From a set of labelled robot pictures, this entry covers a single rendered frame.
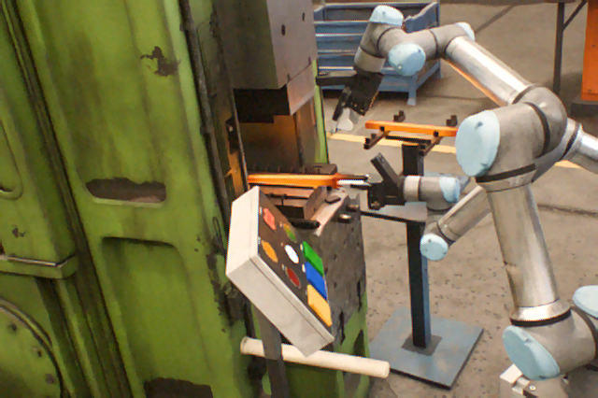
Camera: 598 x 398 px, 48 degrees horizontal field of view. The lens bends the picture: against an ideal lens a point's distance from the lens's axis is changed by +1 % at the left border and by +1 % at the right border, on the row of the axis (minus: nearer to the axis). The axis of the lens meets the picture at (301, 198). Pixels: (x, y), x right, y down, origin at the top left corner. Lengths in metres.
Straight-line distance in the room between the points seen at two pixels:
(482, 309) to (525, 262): 1.84
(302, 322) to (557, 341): 0.51
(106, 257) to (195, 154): 0.52
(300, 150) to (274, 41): 0.64
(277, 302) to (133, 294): 0.83
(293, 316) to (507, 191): 0.51
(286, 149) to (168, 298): 0.68
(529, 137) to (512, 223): 0.17
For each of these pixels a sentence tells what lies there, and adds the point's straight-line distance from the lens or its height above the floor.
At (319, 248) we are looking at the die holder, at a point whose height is 0.86.
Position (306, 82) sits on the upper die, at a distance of 2.01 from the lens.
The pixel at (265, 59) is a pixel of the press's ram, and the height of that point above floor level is 1.45.
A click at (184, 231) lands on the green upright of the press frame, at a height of 1.05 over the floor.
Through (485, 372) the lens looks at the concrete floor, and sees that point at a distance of 2.87.
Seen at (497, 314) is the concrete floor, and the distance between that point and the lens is 3.18.
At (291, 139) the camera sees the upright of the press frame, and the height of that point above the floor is 1.05.
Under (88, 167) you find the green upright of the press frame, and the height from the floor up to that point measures 1.21.
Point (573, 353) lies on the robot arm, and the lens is 1.42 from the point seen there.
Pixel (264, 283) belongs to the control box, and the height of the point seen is 1.13.
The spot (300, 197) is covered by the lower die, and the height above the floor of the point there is 0.99.
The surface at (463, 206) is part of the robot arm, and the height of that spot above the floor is 1.03.
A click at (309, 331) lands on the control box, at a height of 0.99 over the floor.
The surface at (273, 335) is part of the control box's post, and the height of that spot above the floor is 0.87.
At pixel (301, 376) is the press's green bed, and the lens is 2.40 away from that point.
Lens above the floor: 1.89
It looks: 26 degrees down
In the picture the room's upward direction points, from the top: 8 degrees counter-clockwise
